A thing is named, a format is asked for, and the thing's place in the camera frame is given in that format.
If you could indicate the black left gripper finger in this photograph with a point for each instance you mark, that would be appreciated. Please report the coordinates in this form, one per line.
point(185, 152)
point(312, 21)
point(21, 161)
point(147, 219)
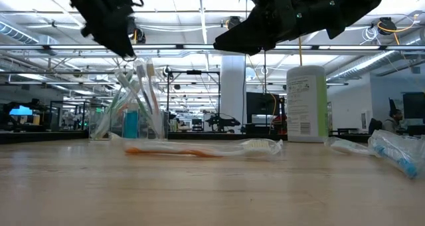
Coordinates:
point(111, 41)
point(124, 36)

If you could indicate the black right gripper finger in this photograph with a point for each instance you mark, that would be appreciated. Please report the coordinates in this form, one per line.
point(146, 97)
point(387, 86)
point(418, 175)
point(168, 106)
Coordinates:
point(254, 26)
point(249, 46)

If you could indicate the blue toothbrush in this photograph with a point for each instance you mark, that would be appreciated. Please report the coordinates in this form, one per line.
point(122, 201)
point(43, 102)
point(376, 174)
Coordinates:
point(398, 156)

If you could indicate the black background robot arm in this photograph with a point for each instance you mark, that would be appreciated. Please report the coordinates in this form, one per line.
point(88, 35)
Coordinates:
point(222, 122)

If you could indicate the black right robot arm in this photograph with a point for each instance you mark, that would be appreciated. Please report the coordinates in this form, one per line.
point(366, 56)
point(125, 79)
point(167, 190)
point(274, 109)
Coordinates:
point(348, 3)

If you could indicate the white building pillar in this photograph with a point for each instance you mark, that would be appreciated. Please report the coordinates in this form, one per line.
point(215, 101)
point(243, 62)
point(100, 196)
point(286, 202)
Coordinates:
point(232, 86)

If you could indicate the black monitor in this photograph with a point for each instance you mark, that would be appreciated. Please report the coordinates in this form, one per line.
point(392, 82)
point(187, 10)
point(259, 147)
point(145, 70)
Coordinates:
point(415, 104)
point(262, 106)

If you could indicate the white green wipes canister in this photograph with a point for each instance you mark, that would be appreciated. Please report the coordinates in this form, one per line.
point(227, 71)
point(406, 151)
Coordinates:
point(305, 103)

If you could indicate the red tool cabinet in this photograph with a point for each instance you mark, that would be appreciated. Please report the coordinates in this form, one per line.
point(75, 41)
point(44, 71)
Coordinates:
point(280, 123)

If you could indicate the clear plastic holder box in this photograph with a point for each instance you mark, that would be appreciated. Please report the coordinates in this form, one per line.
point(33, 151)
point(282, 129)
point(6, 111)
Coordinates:
point(116, 133)

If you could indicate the blue lit screen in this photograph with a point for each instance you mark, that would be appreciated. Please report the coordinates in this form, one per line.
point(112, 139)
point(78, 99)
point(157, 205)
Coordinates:
point(20, 110)

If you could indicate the black office chair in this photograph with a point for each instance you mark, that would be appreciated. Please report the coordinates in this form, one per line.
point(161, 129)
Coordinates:
point(375, 126)

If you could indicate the person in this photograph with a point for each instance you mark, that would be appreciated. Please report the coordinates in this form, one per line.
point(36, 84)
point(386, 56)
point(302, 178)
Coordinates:
point(393, 119)

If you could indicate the overhead aluminium frame bar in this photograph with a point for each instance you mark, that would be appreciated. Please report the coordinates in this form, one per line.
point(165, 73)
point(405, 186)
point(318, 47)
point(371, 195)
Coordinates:
point(166, 47)

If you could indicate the black metal frame stand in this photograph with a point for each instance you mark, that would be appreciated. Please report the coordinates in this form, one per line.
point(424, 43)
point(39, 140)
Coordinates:
point(194, 72)

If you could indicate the silver ventilation duct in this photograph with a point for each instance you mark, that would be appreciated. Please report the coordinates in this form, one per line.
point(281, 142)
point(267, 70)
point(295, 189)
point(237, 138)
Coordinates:
point(16, 33)
point(365, 64)

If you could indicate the black table rail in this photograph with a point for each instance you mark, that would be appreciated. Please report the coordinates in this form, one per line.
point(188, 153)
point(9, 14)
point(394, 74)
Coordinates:
point(43, 136)

